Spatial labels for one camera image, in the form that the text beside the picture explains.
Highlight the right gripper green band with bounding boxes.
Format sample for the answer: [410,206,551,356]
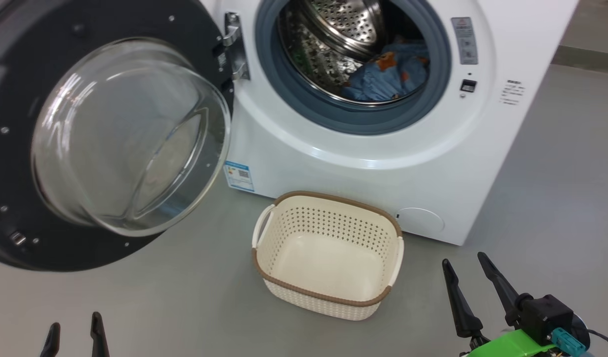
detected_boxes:
[441,252,558,357]

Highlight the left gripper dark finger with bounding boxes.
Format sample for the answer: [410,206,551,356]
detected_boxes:
[40,322,61,357]
[89,311,111,357]

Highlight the white front-load washing machine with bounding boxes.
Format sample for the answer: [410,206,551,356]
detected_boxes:
[199,0,580,246]

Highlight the right teal cable connector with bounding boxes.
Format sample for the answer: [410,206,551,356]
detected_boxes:
[550,327,588,356]

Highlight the blue patterned clothing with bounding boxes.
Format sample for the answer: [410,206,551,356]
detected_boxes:
[341,40,430,103]

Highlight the blue energy label sticker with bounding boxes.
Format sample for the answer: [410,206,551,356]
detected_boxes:
[223,161,255,193]

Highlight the grey instruction sticker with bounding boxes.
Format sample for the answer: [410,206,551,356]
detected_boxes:
[451,17,480,65]

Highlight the metal door hinge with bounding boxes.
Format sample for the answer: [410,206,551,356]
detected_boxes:
[219,12,251,83]

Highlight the grey rubber door gasket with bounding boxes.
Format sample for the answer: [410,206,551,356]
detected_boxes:
[254,0,453,136]

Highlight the black washer door glass bowl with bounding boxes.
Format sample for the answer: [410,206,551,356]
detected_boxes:
[0,0,236,273]

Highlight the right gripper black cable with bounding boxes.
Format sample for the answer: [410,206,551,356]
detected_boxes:
[584,327,608,354]

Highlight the steel washer drum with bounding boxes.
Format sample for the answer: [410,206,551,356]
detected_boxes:
[278,0,429,106]

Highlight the round white filter cover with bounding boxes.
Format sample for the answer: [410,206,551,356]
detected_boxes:
[395,207,445,234]

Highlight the cream perforated laundry basket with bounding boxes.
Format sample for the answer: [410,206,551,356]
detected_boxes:
[251,190,405,322]

